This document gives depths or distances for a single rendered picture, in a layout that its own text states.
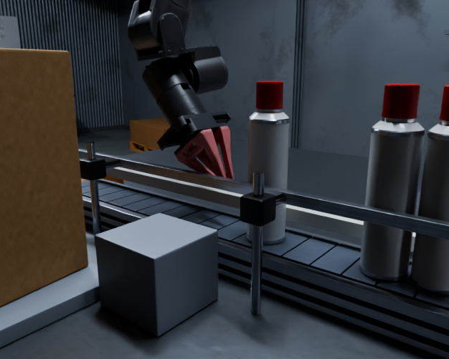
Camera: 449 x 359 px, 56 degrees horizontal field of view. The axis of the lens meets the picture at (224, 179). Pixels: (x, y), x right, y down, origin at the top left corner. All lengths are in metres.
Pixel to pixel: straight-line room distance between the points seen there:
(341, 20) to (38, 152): 4.18
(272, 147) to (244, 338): 0.22
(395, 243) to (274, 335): 0.16
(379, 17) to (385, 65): 0.43
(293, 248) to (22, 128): 0.34
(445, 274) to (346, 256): 0.12
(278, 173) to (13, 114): 0.30
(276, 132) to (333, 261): 0.17
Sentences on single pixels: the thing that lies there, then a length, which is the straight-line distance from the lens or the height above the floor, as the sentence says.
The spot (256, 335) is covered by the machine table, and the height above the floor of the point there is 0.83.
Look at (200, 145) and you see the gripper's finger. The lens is 0.58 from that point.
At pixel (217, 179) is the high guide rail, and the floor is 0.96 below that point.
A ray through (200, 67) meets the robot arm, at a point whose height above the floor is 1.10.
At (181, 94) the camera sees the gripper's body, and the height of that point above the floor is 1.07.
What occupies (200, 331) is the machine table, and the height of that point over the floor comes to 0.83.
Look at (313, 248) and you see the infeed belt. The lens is 0.55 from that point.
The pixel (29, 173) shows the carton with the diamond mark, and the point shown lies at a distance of 0.51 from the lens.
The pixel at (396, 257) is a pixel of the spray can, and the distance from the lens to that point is 0.49.
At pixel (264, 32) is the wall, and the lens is 5.23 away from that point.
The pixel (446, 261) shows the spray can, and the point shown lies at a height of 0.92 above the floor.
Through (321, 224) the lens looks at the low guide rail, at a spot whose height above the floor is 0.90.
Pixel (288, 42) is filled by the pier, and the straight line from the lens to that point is 4.77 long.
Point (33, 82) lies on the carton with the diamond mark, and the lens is 0.51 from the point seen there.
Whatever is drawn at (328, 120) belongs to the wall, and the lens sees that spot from 4.61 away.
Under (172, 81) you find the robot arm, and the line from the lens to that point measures 0.62.
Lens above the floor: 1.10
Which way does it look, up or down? 15 degrees down
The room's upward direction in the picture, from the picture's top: straight up
